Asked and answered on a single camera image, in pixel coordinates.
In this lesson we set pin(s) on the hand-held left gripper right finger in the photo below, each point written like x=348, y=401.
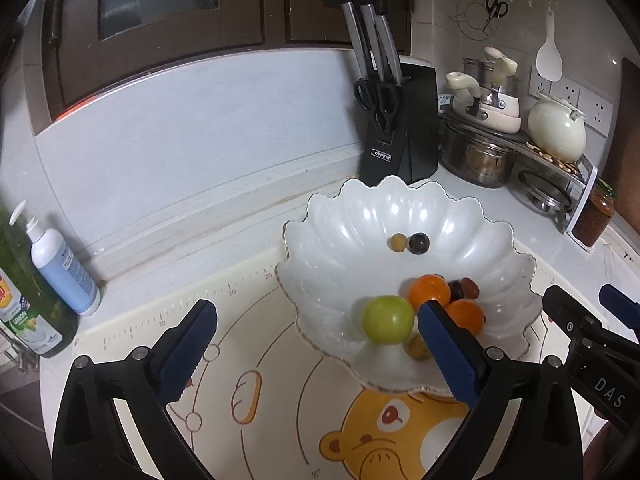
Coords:
x=450, y=355

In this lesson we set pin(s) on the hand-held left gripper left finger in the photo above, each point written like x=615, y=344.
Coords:
x=187, y=355

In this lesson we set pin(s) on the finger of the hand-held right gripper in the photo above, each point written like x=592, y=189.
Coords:
x=565, y=310
x=620, y=302

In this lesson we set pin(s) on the orange tangerine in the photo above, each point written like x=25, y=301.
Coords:
x=465, y=315
x=429, y=290

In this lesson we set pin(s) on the dark purple grape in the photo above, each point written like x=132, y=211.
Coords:
x=456, y=288
x=418, y=243

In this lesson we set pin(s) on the red cherry tomato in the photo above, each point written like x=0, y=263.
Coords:
x=471, y=287

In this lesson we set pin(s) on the small yellow-green grape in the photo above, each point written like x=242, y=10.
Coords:
x=398, y=242

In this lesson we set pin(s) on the white scalloped bowl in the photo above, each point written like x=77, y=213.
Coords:
x=350, y=240

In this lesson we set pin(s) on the glass jar of sauce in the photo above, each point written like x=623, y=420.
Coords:
x=592, y=220

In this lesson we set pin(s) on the white kitchen shelf rack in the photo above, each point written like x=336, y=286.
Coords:
x=582, y=195

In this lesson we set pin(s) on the steel pot lid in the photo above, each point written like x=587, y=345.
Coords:
x=545, y=192

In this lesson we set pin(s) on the bear print silicone mat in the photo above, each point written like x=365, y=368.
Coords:
x=280, y=440

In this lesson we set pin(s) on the wooden cutting board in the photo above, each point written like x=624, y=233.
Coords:
x=627, y=160

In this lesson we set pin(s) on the wooden bead trivet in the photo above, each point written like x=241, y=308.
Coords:
x=567, y=166

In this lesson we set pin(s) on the white blue pump bottle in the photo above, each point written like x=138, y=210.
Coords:
x=65, y=275

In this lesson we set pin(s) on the green dish soap bottle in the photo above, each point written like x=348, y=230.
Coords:
x=30, y=320

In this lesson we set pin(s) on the steel faucet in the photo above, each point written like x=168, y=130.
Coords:
x=20, y=357

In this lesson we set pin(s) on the steel stockpot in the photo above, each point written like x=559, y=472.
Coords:
x=475, y=160

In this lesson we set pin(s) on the cream ceramic pot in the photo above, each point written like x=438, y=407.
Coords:
x=555, y=130

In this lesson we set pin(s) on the black knife block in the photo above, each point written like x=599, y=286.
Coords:
x=415, y=130

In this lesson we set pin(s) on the white rice paddle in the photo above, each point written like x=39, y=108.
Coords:
x=549, y=60

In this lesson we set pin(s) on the black kitchen scissors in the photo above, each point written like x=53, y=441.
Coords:
x=385, y=105

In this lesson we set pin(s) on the small hanging scissors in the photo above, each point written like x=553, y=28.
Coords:
x=492, y=16

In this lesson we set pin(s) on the white wall socket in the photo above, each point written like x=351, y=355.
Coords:
x=534, y=87
x=570, y=92
x=597, y=110

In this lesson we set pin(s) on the dark brown window frame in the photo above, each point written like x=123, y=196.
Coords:
x=75, y=60

